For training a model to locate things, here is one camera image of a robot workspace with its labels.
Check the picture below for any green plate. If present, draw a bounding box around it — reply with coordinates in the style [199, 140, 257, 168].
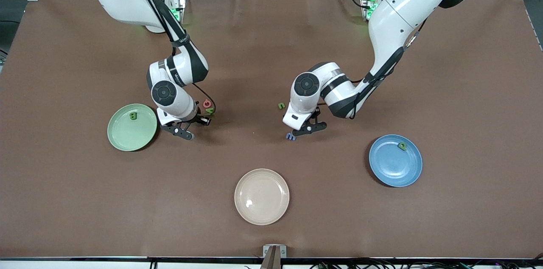
[107, 104, 158, 152]

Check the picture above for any brown table cover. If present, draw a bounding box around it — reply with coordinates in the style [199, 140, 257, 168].
[0, 0, 543, 260]

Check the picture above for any beige plate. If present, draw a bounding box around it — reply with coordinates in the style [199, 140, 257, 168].
[234, 168, 290, 226]

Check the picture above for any blue plate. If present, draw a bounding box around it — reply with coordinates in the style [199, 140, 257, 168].
[369, 134, 423, 188]

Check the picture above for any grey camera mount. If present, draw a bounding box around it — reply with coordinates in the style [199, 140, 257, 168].
[261, 244, 287, 269]

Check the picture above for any white table edge rail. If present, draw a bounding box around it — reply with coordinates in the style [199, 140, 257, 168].
[0, 255, 543, 269]

